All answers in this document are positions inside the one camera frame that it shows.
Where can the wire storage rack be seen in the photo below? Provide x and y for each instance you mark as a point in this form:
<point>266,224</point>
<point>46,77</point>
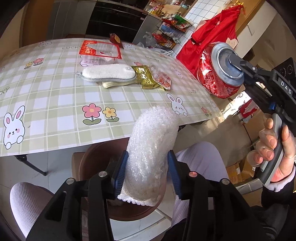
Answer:
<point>170,31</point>

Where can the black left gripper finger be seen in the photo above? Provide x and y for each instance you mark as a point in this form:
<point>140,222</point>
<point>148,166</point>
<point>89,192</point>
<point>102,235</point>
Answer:
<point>244,66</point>
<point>118,175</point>
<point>179,173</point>

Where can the clear plastic tray red label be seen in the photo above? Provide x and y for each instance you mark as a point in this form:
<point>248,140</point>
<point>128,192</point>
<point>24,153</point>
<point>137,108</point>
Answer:
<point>98,53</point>

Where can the checked bunny tablecloth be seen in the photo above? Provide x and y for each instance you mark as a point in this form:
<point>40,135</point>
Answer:
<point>46,106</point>

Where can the dark red snack packet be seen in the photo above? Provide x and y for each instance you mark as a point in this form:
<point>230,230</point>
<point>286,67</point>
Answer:
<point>114,39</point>

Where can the black oven range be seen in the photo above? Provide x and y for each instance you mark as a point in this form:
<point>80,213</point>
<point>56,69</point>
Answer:
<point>109,17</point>

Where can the crushed red soda can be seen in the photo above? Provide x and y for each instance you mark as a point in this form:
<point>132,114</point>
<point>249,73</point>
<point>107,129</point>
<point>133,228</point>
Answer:
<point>216,73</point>

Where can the clear red snack bag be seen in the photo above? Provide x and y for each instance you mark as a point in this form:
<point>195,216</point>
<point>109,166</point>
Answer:
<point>161,78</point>

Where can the white bubble wrap roll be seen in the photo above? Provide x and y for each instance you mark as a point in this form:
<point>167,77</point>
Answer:
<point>153,136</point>

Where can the gold foil packet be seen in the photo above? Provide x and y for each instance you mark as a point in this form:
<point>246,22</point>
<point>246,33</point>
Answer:
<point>144,77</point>

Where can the cardboard box on counter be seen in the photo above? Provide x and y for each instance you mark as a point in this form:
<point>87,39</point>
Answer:
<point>172,9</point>

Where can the right hand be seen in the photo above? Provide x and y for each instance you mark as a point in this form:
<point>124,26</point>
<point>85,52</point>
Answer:
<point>274,153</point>

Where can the brown trash bin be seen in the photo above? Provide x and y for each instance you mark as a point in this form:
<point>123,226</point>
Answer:
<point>111,156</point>

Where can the red apron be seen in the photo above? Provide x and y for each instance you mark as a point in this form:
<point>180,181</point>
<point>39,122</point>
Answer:
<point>220,28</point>

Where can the white sponge insole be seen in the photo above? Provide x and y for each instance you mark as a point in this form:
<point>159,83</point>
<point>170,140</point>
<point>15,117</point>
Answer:
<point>109,72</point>

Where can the white plastic bag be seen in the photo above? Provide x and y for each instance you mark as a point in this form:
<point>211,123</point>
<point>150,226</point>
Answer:
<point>161,51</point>

